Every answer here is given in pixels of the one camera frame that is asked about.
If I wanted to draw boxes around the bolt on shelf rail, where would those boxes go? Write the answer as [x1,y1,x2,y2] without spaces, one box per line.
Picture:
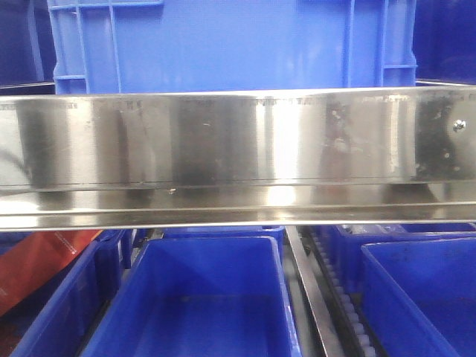
[453,119,466,132]

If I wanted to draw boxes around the blue bin lower left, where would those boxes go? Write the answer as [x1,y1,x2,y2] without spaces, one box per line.
[1,230,131,356]

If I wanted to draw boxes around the dark blue crate upper left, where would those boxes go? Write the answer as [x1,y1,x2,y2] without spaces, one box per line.
[1,0,56,86]

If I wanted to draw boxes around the white roller track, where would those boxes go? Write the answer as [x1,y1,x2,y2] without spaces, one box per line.
[310,226,379,356]

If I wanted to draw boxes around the blue bin lower right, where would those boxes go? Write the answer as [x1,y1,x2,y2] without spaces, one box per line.
[361,238,475,356]

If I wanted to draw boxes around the stainless steel shelf rail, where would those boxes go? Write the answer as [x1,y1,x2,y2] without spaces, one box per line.
[1,86,475,231]

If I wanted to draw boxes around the large blue crate upper shelf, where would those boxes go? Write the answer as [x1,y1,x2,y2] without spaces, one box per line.
[48,1,417,94]

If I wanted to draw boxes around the blue bin behind right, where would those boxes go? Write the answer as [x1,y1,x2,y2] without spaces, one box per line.
[320,222,475,293]

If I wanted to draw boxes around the red bag in bin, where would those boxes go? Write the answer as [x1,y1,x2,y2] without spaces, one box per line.
[1,230,102,315]

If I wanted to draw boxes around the blue bin centre lower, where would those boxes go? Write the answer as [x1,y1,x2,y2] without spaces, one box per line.
[83,237,300,356]

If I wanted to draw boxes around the dark blue crate upper right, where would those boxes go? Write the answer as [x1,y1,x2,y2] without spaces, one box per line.
[413,1,475,84]

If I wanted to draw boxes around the steel divider rail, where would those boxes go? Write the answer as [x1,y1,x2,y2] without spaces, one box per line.
[286,226,345,356]

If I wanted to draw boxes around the dark blue crate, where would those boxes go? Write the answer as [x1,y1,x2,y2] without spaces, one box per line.
[1,0,56,86]
[413,1,475,84]

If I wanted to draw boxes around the blue bin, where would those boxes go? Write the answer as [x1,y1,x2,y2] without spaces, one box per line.
[361,238,475,356]
[1,230,131,356]
[320,222,475,293]
[83,237,300,356]

